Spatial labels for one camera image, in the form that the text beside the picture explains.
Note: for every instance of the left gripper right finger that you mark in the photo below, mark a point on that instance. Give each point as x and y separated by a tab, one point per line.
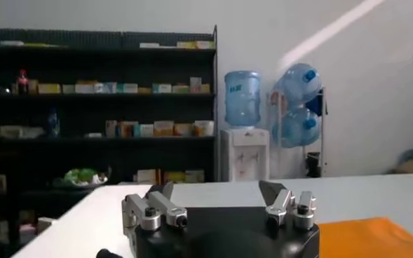
282	200

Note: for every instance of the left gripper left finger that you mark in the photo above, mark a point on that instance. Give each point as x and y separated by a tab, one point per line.
164	205

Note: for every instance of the orange t-shirt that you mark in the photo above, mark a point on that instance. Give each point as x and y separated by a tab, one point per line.
367	242

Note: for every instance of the red white medicine box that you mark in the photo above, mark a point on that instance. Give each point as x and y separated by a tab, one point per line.
126	129
148	176

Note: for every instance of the green white medicine box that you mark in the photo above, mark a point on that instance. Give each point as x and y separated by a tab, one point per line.
194	176
144	130
162	88
127	88
181	89

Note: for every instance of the black tripod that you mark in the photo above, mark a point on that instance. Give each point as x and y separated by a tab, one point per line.
313	164

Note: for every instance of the white water dispenser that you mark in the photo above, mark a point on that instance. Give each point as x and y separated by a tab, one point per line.
244	157

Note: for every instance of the white jug rack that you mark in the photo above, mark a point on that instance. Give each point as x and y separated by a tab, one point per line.
322	140

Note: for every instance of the blue water jug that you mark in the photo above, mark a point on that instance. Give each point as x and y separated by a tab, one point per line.
295	128
243	101
297	84

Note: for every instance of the yellow white medicine box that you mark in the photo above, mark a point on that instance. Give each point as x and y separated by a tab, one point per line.
186	45
49	88
163	129
183	129
11	132

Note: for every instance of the large white table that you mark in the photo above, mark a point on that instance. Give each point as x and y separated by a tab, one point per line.
367	196

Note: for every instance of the white paper cup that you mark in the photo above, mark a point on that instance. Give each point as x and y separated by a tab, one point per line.
204	129

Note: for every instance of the green bag in bowl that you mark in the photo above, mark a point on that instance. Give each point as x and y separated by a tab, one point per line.
81	175

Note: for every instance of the flat white box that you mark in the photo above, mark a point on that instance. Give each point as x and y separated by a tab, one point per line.
150	45
93	135
11	43

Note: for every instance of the dark blue hanging cloth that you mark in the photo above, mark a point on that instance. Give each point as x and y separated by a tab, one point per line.
316	105

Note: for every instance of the orange yellow box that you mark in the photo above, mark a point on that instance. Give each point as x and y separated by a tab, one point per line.
205	88

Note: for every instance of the pink patterned box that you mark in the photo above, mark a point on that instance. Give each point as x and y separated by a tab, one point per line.
195	85

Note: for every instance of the black shelving unit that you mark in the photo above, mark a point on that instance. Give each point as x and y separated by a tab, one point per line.
87	105

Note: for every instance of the blue white medicine box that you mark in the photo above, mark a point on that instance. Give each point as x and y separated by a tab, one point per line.
105	88

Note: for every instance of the blue drink bottle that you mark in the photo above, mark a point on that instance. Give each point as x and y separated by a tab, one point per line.
53	124

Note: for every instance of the cola bottle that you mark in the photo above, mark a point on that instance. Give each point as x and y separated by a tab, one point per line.
22	82

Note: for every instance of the black glossy helmet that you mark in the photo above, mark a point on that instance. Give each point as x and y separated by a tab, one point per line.
1	90

